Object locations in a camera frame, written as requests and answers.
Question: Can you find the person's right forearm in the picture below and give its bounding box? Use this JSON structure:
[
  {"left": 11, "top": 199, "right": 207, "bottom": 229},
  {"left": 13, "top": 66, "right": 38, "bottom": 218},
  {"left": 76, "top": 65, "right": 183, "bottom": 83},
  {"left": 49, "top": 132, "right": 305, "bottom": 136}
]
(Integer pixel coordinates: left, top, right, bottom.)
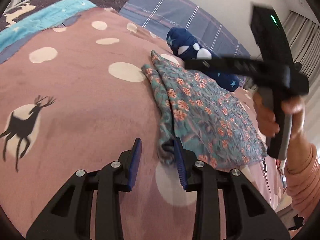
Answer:
[{"left": 284, "top": 114, "right": 320, "bottom": 228}]

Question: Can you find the person's right hand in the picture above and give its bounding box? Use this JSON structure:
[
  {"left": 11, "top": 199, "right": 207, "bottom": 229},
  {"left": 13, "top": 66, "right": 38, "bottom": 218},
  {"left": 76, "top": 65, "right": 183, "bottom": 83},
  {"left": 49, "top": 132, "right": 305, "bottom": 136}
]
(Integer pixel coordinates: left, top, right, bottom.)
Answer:
[{"left": 252, "top": 89, "right": 306, "bottom": 140}]

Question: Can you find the beige curtain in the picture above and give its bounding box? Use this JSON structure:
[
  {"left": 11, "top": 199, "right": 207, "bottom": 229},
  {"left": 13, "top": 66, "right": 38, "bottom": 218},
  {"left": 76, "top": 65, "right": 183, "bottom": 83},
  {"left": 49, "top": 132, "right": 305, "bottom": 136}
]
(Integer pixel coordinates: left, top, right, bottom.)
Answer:
[{"left": 282, "top": 10, "right": 320, "bottom": 91}]

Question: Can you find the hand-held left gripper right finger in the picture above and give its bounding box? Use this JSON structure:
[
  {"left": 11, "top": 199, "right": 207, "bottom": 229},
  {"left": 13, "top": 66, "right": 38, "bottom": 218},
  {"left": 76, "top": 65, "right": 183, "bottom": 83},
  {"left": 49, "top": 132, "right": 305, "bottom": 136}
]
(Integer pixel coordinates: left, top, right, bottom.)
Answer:
[{"left": 174, "top": 137, "right": 292, "bottom": 240}]

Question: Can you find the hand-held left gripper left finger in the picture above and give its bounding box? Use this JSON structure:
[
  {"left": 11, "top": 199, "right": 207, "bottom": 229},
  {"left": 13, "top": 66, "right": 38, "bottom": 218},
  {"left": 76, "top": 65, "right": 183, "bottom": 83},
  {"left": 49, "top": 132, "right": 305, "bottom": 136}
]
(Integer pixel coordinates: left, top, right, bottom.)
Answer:
[{"left": 26, "top": 137, "right": 142, "bottom": 240}]

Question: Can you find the blue striped pillow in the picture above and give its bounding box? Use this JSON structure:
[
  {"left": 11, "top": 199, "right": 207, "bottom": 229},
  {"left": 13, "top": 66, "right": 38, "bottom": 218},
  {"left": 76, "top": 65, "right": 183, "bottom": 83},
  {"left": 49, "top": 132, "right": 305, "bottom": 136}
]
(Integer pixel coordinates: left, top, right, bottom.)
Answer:
[{"left": 119, "top": 0, "right": 252, "bottom": 61}]

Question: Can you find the turquoise blanket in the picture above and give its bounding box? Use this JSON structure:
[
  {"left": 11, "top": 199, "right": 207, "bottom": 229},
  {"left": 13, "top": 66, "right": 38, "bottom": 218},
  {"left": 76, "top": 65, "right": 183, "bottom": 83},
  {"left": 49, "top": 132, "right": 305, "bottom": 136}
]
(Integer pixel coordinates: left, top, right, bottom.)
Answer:
[{"left": 0, "top": 0, "right": 98, "bottom": 53}]

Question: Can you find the pink dotted deer blanket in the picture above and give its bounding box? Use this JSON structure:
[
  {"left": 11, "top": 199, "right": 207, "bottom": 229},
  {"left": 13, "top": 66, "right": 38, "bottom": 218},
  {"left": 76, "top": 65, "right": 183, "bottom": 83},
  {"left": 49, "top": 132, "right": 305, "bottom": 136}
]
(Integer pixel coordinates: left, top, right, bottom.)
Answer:
[{"left": 0, "top": 6, "right": 300, "bottom": 240}]

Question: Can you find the dark blanket with white deer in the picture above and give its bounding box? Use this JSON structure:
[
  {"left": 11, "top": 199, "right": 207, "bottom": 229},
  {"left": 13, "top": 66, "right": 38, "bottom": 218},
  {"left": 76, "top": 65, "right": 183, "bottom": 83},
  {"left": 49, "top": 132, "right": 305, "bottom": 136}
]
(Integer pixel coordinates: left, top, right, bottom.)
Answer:
[{"left": 0, "top": 0, "right": 68, "bottom": 32}]

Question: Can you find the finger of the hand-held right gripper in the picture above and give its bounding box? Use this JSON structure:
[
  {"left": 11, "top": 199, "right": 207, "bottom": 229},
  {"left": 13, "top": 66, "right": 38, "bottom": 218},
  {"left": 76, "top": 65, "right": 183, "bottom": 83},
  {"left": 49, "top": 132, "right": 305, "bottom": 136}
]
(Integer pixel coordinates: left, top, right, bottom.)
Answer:
[{"left": 184, "top": 56, "right": 266, "bottom": 77}]

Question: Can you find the floral print shirt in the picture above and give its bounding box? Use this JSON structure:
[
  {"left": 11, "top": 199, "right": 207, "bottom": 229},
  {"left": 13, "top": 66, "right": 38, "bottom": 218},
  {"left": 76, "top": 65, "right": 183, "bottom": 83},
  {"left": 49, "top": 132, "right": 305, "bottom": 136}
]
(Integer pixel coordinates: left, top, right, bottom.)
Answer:
[{"left": 141, "top": 50, "right": 268, "bottom": 169}]

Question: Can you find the navy star plush toy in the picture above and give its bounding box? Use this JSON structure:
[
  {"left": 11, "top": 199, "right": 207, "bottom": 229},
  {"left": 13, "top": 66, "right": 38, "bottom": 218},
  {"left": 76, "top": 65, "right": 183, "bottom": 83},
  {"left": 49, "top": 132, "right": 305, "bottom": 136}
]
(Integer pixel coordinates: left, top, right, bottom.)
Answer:
[{"left": 166, "top": 27, "right": 240, "bottom": 91}]

